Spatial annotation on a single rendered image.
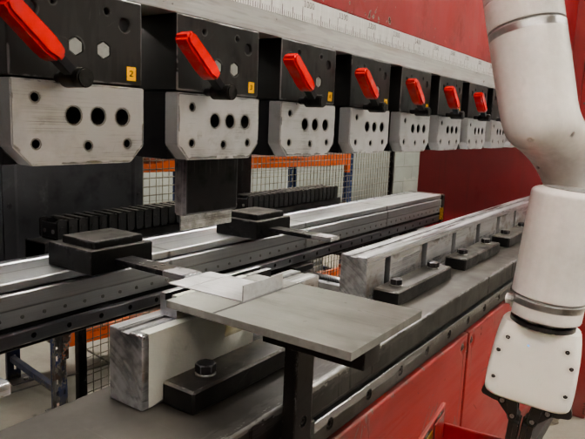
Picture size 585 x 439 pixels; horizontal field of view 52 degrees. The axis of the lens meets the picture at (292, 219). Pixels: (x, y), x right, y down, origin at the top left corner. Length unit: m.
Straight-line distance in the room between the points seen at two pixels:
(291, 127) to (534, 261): 0.38
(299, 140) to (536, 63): 0.35
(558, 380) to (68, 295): 0.70
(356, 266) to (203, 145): 0.54
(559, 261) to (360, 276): 0.53
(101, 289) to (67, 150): 0.45
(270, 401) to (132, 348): 0.18
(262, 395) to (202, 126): 0.35
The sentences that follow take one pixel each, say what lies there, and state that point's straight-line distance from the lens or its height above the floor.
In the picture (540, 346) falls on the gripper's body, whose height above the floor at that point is 0.97.
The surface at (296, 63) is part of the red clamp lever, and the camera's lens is 0.83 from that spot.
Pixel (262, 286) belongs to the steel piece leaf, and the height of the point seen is 1.01.
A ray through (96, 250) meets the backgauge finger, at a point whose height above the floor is 1.02.
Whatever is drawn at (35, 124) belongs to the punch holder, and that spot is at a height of 1.21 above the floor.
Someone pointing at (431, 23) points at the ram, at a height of 1.44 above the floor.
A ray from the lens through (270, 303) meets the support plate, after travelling 0.75.
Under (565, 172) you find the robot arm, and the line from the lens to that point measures 0.83.
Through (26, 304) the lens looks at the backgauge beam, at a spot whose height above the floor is 0.95.
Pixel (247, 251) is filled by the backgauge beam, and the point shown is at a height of 0.95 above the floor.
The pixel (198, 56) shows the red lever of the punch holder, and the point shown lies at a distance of 0.68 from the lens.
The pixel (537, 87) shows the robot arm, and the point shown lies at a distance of 0.74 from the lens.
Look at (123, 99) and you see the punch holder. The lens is 0.65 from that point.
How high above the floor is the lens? 1.22
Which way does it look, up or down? 9 degrees down
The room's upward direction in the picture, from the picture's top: 2 degrees clockwise
